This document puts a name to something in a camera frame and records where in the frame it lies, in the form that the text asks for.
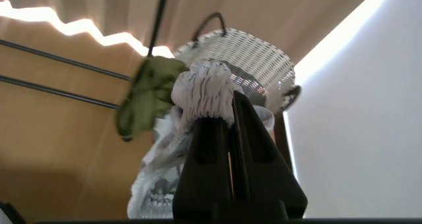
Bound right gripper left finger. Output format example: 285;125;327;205
172;117;233;220

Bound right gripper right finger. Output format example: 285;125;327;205
229;90;309;220

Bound pale grey shorts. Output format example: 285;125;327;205
127;59;276;220

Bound green shirt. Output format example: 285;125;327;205
115;55;191;142

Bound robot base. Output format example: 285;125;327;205
0;202;27;224

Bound white laundry basket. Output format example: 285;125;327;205
173;12;303;116

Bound black clothes rack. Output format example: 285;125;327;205
0;0;171;110

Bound beige curtain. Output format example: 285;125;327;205
0;0;380;65

